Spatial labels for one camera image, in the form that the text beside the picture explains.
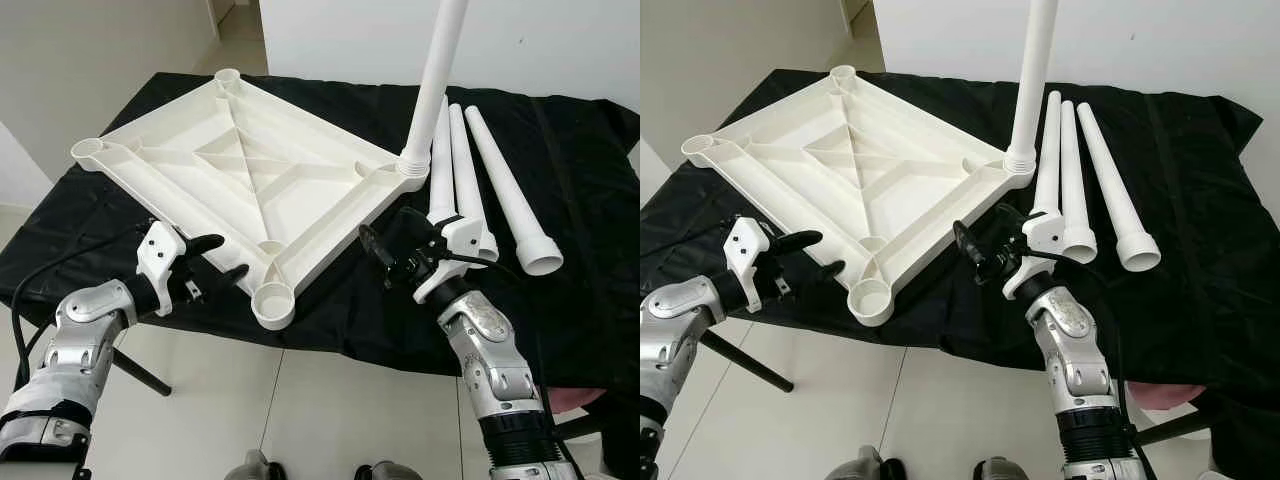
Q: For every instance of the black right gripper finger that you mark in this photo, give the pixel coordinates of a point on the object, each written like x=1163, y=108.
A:
x=417, y=220
x=967, y=252
x=1008, y=217
x=373, y=256

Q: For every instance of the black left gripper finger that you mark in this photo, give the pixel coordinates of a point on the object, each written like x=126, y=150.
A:
x=796, y=241
x=820, y=272
x=225, y=277
x=203, y=244

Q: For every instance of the white plastic table leg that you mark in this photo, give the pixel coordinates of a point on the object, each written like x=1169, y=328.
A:
x=1038, y=70
x=1072, y=180
x=442, y=160
x=1110, y=185
x=1050, y=150
x=505, y=185
x=468, y=180
x=440, y=70

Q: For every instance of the white plastic table top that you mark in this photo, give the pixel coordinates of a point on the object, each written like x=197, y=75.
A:
x=860, y=170
x=250, y=170

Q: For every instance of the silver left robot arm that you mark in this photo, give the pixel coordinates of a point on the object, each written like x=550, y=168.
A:
x=80, y=330
x=680, y=330

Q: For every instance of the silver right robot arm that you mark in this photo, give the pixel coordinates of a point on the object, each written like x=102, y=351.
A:
x=1075, y=360
x=490, y=360

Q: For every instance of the black metal table leg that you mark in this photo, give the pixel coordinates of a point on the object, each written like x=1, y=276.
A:
x=145, y=373
x=750, y=362
x=1175, y=425
x=585, y=425

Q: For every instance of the black table cloth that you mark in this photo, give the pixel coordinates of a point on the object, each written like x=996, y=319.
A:
x=1180, y=320
x=560, y=320

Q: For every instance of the pink plastic object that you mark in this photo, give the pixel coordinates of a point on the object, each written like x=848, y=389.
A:
x=575, y=400
x=1165, y=395

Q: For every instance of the grey right robot foot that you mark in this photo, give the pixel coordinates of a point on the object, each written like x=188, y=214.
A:
x=385, y=472
x=1000, y=471

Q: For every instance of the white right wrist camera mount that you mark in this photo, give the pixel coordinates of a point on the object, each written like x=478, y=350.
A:
x=1040, y=232
x=455, y=235

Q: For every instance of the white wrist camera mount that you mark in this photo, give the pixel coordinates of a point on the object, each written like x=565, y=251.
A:
x=745, y=245
x=160, y=250
x=455, y=235
x=1040, y=232

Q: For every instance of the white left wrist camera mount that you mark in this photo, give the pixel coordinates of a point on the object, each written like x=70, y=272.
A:
x=745, y=245
x=160, y=250

